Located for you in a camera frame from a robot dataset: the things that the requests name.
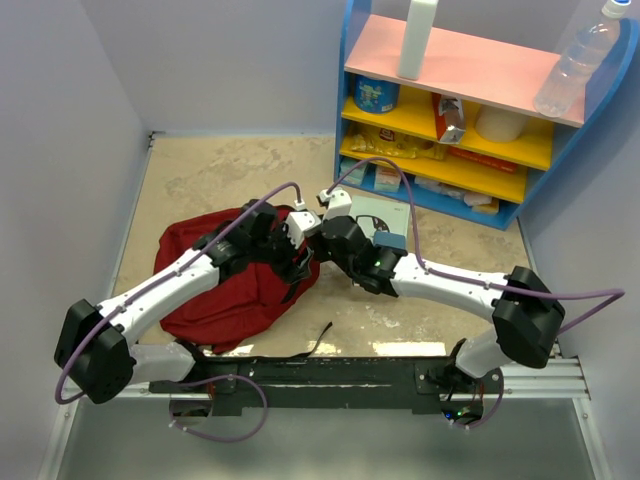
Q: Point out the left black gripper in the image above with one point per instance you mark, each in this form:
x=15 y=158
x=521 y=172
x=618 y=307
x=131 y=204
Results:
x=289 y=270

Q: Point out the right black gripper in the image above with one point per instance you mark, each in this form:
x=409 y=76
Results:
x=319 y=253

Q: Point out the blue wallet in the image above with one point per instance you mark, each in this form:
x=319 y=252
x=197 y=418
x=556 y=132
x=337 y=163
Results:
x=390 y=240

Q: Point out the red backpack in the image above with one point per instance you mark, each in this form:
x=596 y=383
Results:
x=244 y=306

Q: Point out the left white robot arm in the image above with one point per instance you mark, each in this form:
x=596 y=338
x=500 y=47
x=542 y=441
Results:
x=219 y=279

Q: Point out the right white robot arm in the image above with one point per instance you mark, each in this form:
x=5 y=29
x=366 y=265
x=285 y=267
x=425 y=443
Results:
x=525 y=319

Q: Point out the pink tissue pack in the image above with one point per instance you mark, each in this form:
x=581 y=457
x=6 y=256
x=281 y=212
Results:
x=387 y=179

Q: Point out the teal tissue pack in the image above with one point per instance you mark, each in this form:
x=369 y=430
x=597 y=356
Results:
x=352 y=171

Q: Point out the yellow snack bag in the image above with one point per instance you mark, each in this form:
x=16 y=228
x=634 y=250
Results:
x=390 y=143

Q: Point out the white booklet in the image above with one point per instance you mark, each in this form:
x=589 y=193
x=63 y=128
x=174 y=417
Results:
x=376 y=214

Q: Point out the white wrapped packs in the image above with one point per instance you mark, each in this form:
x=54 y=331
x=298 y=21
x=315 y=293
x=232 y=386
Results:
x=477 y=202

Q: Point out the red flat box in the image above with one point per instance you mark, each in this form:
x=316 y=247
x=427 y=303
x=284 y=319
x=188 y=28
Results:
x=485 y=160

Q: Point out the blue round tin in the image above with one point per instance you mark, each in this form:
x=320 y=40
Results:
x=375 y=96

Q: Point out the blue wooden shelf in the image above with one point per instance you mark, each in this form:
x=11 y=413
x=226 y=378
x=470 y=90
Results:
x=480 y=71

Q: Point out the red snack box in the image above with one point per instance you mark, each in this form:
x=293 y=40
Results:
x=450 y=122

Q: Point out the white paper roll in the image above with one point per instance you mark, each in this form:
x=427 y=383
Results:
x=499 y=125

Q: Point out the white bottle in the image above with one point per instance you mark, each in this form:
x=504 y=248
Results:
x=419 y=22

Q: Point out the clear plastic water bottle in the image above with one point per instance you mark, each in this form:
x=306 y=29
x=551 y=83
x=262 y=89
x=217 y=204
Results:
x=579 y=61

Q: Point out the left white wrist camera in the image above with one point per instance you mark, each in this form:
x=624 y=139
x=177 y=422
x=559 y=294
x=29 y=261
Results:
x=300 y=226

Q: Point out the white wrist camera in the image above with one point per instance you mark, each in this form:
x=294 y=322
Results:
x=336 y=202
x=300 y=226

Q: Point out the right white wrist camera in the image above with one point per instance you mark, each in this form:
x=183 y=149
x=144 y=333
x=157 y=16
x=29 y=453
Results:
x=336 y=202

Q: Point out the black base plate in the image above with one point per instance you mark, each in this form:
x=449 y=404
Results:
x=421 y=385

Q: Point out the aluminium rail frame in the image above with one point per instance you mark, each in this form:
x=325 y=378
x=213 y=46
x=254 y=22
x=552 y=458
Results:
x=544 y=428

